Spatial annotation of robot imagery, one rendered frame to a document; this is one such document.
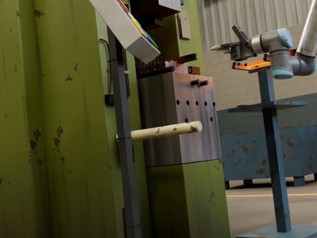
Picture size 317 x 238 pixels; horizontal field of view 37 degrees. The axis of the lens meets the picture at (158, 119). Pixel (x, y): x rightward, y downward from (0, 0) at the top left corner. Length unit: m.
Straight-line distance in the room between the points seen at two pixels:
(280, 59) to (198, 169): 0.67
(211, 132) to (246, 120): 8.70
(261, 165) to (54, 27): 4.10
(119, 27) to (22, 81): 0.83
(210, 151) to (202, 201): 0.28
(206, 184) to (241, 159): 3.77
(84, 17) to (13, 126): 0.67
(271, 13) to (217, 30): 1.50
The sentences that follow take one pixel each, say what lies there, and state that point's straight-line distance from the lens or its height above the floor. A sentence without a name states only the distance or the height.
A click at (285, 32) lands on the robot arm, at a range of 2.19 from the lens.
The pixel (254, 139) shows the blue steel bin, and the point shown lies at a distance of 6.09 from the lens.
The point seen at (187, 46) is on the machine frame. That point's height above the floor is 1.14.
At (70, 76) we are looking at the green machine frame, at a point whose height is 0.94.
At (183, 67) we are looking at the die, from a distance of 2.51.
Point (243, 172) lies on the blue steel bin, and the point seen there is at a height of 0.22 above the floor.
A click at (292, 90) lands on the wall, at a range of 10.60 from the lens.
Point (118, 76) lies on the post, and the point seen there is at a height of 0.85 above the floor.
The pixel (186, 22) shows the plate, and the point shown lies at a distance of 2.86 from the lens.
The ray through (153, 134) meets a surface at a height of 0.61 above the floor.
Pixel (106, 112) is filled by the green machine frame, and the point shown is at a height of 0.74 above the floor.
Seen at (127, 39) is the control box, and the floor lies 0.95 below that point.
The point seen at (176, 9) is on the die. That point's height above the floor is 1.27.
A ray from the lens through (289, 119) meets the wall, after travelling 10.63.
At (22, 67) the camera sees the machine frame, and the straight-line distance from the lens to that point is 2.49.
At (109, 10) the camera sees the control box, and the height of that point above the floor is 1.07.
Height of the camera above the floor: 0.51
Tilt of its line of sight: 5 degrees up
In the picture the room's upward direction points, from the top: 6 degrees counter-clockwise
